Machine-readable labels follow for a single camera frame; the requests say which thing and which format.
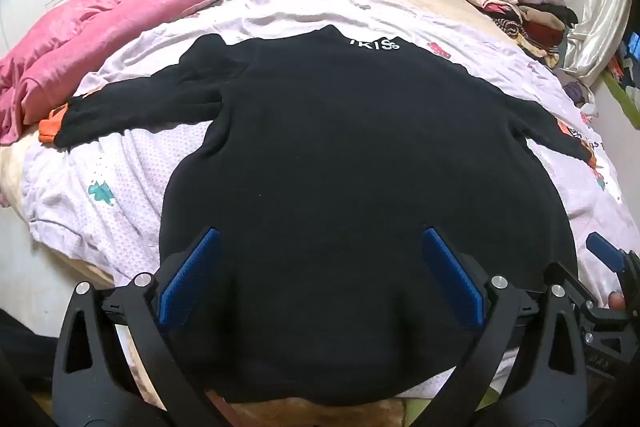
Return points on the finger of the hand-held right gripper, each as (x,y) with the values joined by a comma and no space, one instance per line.
(605,252)

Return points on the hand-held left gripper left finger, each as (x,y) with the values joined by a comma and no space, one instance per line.
(190,279)

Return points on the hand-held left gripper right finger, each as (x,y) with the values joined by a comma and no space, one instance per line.
(452,279)

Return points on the black sweater with orange cuffs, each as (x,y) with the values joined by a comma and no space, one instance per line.
(350,157)

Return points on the person's right hand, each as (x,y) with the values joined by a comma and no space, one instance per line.
(616,301)

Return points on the lilac printed quilt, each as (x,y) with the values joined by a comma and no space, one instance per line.
(125,167)

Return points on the green cloth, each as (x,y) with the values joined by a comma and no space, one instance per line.
(625,99)

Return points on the purple cloth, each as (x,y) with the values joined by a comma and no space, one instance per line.
(577,93)

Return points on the dark cloth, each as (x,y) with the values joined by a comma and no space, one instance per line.
(25,347)

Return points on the window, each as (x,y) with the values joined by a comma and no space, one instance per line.
(633,43)

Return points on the white curtain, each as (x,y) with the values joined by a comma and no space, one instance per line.
(605,7)

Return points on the pink blanket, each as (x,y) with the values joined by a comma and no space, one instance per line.
(100,17)

